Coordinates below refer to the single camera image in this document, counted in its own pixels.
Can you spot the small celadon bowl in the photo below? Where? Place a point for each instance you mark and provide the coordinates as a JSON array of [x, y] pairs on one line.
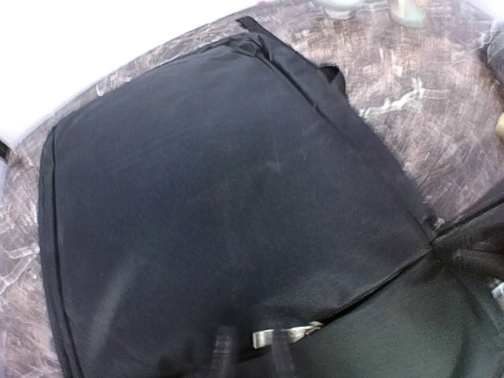
[[340, 9]]

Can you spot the cream floral mug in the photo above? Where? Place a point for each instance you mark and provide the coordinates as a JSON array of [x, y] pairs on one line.
[[407, 13]]

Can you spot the black student bag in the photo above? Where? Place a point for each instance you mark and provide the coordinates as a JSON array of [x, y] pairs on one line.
[[236, 186]]

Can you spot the left black frame post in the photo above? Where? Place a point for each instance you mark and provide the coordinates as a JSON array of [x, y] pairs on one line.
[[4, 151]]

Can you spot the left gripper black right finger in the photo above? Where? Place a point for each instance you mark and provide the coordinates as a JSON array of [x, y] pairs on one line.
[[281, 355]]

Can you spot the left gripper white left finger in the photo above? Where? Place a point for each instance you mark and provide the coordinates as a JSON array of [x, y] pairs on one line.
[[225, 348]]

